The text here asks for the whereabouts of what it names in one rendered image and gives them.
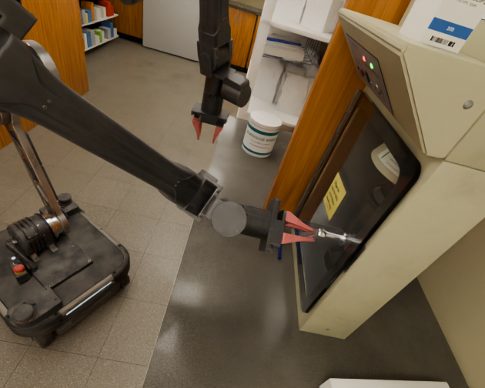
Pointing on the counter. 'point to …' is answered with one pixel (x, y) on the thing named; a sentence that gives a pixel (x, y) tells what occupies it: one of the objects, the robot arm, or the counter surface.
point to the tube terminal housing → (419, 211)
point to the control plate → (370, 71)
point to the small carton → (444, 21)
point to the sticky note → (334, 196)
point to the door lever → (325, 235)
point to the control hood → (425, 82)
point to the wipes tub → (261, 133)
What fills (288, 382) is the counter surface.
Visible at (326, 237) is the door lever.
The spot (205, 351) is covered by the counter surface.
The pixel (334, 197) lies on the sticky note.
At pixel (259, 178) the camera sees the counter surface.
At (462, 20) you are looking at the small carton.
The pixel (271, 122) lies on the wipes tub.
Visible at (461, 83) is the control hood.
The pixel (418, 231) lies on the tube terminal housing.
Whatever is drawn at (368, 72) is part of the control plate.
